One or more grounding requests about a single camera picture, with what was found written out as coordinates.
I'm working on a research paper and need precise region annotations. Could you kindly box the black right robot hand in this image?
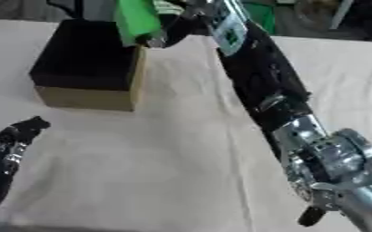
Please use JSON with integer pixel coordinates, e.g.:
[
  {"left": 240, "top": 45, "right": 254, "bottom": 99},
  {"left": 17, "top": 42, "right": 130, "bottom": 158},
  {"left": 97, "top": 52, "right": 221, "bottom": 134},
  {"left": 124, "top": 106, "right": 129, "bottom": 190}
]
[{"left": 133, "top": 0, "right": 218, "bottom": 49}]

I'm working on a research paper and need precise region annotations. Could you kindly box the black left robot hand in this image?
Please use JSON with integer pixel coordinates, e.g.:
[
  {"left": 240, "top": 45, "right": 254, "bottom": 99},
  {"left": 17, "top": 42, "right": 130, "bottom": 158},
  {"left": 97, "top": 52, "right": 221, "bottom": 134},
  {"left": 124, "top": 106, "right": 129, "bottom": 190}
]
[{"left": 0, "top": 115, "right": 53, "bottom": 212}]

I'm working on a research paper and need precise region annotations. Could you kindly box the green fabric item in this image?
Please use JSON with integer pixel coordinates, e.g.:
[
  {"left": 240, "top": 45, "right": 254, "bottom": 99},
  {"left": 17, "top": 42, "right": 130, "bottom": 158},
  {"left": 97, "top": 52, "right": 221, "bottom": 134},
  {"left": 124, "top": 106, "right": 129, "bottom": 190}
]
[{"left": 241, "top": 1, "right": 279, "bottom": 34}]

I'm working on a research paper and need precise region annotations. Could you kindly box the tan cardboard box black inside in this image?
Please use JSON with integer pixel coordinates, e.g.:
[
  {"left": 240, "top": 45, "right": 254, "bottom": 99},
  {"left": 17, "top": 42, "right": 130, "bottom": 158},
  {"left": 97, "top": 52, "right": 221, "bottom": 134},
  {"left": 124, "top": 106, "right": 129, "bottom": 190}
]
[{"left": 27, "top": 18, "right": 150, "bottom": 113}]

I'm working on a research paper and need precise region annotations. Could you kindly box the green soft object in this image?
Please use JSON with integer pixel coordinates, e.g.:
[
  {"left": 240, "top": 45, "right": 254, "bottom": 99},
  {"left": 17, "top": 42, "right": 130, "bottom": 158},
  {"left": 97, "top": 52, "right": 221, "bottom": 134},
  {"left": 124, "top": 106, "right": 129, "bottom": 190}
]
[{"left": 113, "top": 0, "right": 166, "bottom": 47}]

